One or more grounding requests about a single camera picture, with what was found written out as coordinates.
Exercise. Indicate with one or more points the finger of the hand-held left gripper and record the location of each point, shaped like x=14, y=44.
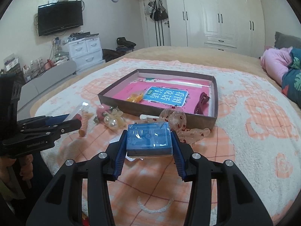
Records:
x=68, y=125
x=55, y=120

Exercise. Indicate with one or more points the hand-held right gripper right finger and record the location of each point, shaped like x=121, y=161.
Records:
x=178, y=155

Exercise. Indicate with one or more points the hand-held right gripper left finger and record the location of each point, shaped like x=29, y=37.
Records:
x=120, y=155

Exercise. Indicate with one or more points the clear plastic tube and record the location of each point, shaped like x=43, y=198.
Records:
x=80, y=109

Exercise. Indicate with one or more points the blue plastic-wrapped box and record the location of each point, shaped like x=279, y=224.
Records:
x=148, y=136

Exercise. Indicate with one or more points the clear hair clip with pearls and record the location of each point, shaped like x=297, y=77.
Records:
x=115, y=121

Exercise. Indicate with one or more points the clear plastic bag of accessories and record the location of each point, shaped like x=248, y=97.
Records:
x=172, y=119

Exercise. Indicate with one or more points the brown cardboard tray box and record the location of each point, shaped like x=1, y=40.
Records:
x=199, y=120

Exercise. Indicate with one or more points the white hair clip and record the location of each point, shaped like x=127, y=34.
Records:
x=148, y=117

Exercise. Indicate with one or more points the person's left hand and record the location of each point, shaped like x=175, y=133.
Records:
x=27, y=167

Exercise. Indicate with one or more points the grey bench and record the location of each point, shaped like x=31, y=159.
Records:
x=47, y=80

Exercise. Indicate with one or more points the clutter of small desk items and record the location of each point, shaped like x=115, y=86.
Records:
x=35, y=66

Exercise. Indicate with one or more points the dark red hair clip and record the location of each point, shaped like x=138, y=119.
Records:
x=201, y=101

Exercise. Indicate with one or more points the orange hair clip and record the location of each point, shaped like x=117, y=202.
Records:
x=135, y=97

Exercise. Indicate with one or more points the pink book with blue label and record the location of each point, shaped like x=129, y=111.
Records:
x=131, y=89

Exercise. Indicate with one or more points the orange and white printed blanket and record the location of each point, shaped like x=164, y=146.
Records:
x=247, y=127

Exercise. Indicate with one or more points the white drawer cabinet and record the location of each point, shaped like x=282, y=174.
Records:
x=85, y=51

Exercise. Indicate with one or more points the dark brown blanket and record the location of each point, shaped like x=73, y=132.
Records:
x=112, y=55

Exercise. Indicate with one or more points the dark clothes pile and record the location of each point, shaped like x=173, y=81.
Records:
x=125, y=43

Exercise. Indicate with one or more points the beige bedspread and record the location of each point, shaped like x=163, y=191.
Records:
x=188, y=53

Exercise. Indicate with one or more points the white door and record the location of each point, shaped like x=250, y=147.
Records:
x=148, y=33

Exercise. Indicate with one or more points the pink quilt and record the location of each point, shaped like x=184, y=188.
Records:
x=272, y=63

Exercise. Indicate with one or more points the blue floral quilt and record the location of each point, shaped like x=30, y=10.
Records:
x=292, y=82

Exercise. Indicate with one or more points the grey hanging handbag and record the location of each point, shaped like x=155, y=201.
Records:
x=148, y=9

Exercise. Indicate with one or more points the white wardrobe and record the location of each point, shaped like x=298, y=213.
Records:
x=211, y=16

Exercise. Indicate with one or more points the hanging bags on door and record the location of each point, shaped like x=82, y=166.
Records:
x=160, y=13

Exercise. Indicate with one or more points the grey pillow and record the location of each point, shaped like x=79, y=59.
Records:
x=285, y=38

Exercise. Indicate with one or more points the black wall television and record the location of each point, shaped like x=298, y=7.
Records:
x=60, y=17

